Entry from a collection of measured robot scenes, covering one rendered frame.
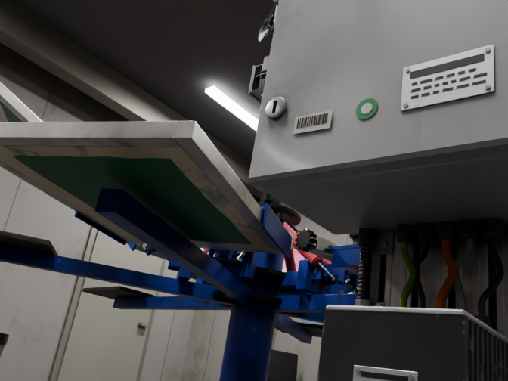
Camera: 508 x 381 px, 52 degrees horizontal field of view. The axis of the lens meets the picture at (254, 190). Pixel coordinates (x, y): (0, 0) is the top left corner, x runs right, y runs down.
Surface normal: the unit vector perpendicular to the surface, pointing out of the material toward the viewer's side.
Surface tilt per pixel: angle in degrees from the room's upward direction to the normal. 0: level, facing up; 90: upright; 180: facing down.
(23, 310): 90
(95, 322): 90
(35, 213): 90
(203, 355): 90
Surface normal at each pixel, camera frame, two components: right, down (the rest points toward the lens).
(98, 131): -0.28, -0.38
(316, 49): -0.60, -0.33
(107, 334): 0.78, -0.11
